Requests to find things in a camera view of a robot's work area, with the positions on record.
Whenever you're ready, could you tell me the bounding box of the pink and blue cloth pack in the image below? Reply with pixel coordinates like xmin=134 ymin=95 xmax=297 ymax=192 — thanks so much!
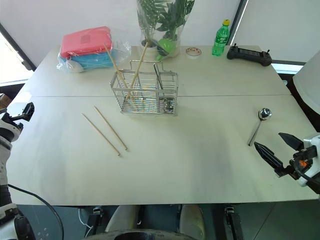
xmin=56 ymin=25 xmax=132 ymax=75

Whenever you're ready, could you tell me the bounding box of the grey window frame bar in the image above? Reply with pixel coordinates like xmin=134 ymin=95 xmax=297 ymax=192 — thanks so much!
xmin=229 ymin=0 xmax=249 ymax=47

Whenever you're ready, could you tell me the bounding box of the blue packaged cloth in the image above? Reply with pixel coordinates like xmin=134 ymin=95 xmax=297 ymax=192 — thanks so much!
xmin=65 ymin=48 xmax=115 ymax=70

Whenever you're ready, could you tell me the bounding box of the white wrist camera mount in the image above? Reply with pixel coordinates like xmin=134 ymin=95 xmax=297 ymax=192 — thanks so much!
xmin=0 ymin=112 xmax=24 ymax=143
xmin=298 ymin=134 xmax=320 ymax=188

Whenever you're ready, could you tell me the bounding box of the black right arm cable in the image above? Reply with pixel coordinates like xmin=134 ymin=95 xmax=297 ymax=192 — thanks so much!
xmin=293 ymin=156 xmax=320 ymax=195

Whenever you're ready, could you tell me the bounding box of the white plant pot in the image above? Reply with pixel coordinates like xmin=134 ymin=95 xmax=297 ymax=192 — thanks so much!
xmin=140 ymin=39 xmax=161 ymax=61

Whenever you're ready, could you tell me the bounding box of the brown cardboard box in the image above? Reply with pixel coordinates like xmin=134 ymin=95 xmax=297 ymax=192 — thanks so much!
xmin=0 ymin=93 xmax=13 ymax=109

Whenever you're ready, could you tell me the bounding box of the potted plant in plastic wrap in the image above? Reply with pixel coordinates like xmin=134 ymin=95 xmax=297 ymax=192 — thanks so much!
xmin=135 ymin=0 xmax=196 ymax=61

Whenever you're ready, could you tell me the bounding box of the green leafy plant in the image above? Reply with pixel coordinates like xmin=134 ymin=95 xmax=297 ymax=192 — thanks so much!
xmin=136 ymin=0 xmax=196 ymax=41

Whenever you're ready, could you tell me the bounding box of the white tape roll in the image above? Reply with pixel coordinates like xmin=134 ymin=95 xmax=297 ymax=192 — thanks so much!
xmin=185 ymin=46 xmax=202 ymax=59

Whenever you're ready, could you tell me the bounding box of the black window frame bar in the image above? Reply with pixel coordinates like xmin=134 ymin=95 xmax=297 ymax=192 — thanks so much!
xmin=0 ymin=22 xmax=37 ymax=73

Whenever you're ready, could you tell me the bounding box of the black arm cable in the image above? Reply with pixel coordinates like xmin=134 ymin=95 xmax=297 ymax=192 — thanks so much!
xmin=7 ymin=183 xmax=65 ymax=240
xmin=293 ymin=156 xmax=320 ymax=195

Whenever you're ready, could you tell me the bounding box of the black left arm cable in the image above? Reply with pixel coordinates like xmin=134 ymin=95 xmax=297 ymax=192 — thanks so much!
xmin=7 ymin=183 xmax=65 ymax=240

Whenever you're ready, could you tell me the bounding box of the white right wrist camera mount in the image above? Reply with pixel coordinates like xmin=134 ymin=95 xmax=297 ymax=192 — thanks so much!
xmin=298 ymin=134 xmax=320 ymax=188

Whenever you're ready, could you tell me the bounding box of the metal spoon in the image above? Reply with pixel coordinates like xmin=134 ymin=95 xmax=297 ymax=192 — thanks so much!
xmin=247 ymin=107 xmax=273 ymax=147

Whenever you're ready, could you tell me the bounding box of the large white rounded object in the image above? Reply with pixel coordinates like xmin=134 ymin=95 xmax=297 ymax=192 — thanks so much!
xmin=292 ymin=50 xmax=320 ymax=115

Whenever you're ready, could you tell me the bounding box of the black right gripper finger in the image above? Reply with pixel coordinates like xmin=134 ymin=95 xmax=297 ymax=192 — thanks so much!
xmin=253 ymin=141 xmax=285 ymax=173
xmin=278 ymin=132 xmax=305 ymax=152

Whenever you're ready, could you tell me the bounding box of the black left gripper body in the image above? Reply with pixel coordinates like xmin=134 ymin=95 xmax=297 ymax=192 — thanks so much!
xmin=9 ymin=101 xmax=36 ymax=123

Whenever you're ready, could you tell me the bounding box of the wooden chopstick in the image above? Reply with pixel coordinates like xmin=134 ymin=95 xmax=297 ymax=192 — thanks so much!
xmin=93 ymin=105 xmax=129 ymax=152
xmin=103 ymin=42 xmax=137 ymax=112
xmin=124 ymin=41 xmax=149 ymax=101
xmin=81 ymin=112 xmax=122 ymax=158

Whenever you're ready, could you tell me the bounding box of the thin white cable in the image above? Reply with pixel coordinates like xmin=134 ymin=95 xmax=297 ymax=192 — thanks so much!
xmin=78 ymin=206 xmax=94 ymax=238

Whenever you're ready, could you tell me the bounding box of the black table leg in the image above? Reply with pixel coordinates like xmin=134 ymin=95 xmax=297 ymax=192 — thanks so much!
xmin=223 ymin=205 xmax=245 ymax=240
xmin=91 ymin=205 xmax=104 ymax=227

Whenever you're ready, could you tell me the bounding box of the pink packaged cloth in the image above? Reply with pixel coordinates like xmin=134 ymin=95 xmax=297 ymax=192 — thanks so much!
xmin=60 ymin=25 xmax=114 ymax=59

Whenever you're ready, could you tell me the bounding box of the pale rounded shape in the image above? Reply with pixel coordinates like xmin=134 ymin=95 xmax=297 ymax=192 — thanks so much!
xmin=104 ymin=204 xmax=140 ymax=233
xmin=179 ymin=204 xmax=207 ymax=240

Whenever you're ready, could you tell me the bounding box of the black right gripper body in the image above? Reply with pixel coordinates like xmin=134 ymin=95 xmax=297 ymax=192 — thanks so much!
xmin=273 ymin=146 xmax=315 ymax=181

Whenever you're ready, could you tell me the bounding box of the silver wire cutlery rack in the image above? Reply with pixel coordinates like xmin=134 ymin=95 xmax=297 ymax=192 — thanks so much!
xmin=109 ymin=59 xmax=180 ymax=117

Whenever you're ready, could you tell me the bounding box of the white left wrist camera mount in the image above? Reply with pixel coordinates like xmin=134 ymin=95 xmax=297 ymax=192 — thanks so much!
xmin=0 ymin=112 xmax=24 ymax=143

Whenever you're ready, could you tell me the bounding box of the dark rounded shape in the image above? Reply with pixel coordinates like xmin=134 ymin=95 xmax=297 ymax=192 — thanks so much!
xmin=86 ymin=229 xmax=201 ymax=240

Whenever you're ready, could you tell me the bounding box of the black handheld remote controller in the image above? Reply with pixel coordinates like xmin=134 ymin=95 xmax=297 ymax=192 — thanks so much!
xmin=226 ymin=43 xmax=273 ymax=67

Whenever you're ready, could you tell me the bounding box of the green plastic bottle yellow cap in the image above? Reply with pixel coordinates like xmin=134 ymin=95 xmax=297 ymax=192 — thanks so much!
xmin=211 ymin=19 xmax=231 ymax=57

